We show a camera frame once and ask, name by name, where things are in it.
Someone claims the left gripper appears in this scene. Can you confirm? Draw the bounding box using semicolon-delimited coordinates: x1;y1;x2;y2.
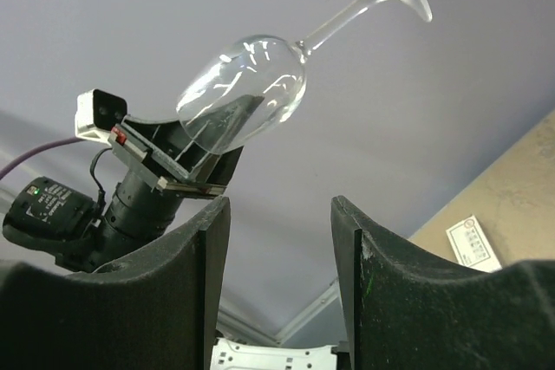
108;96;263;199

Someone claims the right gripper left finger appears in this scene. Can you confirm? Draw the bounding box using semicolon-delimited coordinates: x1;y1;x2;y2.
1;197;230;369

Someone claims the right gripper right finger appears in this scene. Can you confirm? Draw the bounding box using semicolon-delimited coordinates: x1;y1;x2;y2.
330;196;554;369

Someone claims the clear wine glass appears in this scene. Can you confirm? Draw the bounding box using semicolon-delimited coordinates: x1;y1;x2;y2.
176;0;433;151

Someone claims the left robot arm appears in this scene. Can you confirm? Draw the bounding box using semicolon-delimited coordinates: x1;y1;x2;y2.
2;89;242;272

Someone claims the small white card box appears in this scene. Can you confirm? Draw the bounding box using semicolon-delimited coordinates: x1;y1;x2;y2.
446;215;502;273

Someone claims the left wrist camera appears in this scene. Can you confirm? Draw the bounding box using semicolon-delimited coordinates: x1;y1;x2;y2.
74;88;127;144

